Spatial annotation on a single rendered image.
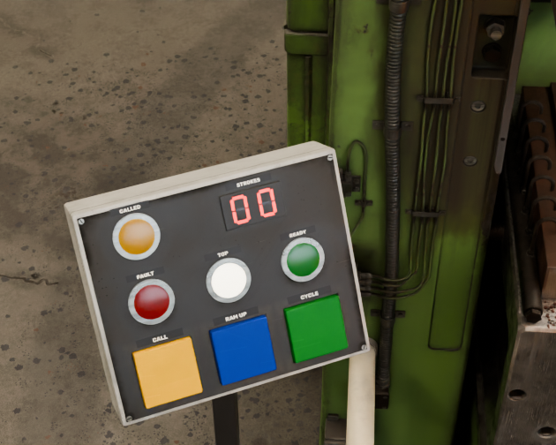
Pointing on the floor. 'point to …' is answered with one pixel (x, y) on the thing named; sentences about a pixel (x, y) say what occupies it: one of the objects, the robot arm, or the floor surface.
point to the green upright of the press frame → (364, 44)
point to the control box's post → (226, 419)
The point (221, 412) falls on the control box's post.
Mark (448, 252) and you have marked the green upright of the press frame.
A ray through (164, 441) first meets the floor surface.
